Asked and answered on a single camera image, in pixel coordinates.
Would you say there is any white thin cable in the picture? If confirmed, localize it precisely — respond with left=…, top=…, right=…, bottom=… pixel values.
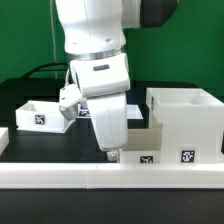
left=49, top=0, right=59, bottom=80

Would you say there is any white drawer box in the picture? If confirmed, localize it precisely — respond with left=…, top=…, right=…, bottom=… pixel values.
left=120, top=128, right=162, bottom=164
left=15, top=100, right=72, bottom=133

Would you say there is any black cable bundle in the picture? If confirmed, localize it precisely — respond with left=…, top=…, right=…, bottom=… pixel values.
left=21, top=61, right=71, bottom=80

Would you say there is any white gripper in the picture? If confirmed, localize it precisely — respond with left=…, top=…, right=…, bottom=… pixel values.
left=59, top=53, right=130, bottom=162

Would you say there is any white left barrier rail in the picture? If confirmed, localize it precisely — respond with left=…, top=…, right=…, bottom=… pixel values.
left=0, top=127, right=9, bottom=155

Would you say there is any white front barrier rail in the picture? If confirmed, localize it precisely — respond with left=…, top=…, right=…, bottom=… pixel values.
left=0, top=163, right=224, bottom=189

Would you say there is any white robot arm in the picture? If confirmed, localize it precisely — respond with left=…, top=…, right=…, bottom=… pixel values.
left=56, top=0, right=179, bottom=161

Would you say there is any white barrier rail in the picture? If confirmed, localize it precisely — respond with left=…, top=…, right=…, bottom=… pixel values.
left=0, top=127, right=9, bottom=155
left=0, top=163, right=224, bottom=189

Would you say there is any white front drawer box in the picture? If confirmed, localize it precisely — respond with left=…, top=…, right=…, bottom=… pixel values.
left=120, top=128, right=162, bottom=164

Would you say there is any white marker tag sheet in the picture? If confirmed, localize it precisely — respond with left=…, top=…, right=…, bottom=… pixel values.
left=78, top=104, right=143, bottom=120

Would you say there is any white drawer cabinet frame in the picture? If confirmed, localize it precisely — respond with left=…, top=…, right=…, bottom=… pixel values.
left=146, top=88, right=224, bottom=164

